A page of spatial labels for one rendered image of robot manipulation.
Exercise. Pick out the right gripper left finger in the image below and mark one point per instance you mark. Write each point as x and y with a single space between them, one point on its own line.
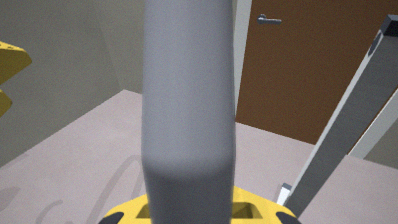
135 211

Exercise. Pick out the grey metal garment rack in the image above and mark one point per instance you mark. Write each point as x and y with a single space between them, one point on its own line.
374 81

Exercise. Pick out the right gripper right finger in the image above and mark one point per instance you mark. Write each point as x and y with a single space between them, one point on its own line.
249 208

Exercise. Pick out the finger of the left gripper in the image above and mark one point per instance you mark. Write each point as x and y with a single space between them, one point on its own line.
5 103
12 61

